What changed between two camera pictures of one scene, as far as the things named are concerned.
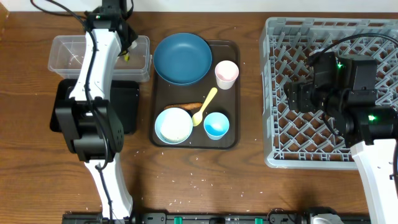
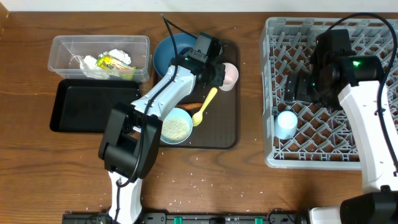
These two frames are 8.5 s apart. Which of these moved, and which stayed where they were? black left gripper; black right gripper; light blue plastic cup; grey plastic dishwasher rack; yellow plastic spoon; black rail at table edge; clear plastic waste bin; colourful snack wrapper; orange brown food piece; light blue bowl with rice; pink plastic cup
Moved: black right gripper; light blue plastic cup; black left gripper; colourful snack wrapper
Stayed: light blue bowl with rice; orange brown food piece; clear plastic waste bin; pink plastic cup; grey plastic dishwasher rack; yellow plastic spoon; black rail at table edge
